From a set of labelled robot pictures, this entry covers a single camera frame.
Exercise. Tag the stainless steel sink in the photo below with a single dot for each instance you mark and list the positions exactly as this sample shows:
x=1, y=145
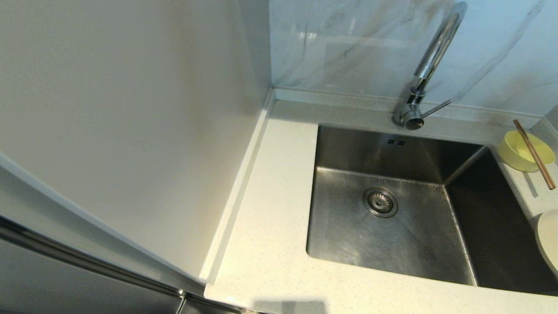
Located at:
x=348, y=235

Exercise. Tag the wooden chopstick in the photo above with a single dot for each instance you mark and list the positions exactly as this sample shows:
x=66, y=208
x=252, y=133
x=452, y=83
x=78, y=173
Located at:
x=535, y=153

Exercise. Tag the cream round plate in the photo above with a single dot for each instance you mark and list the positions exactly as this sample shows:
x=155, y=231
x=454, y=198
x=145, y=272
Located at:
x=549, y=244

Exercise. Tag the round metal drain strainer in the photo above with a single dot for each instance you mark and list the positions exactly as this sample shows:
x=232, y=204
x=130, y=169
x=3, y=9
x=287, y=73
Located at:
x=380, y=202

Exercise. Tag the chrome kitchen faucet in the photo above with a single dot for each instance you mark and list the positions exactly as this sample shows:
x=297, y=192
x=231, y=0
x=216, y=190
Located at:
x=440, y=43

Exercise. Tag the tall grey refrigerator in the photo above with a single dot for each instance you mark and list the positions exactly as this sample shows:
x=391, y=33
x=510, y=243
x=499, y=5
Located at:
x=130, y=131

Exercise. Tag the yellow plastic bowl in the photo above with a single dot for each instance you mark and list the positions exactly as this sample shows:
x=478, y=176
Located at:
x=516, y=152

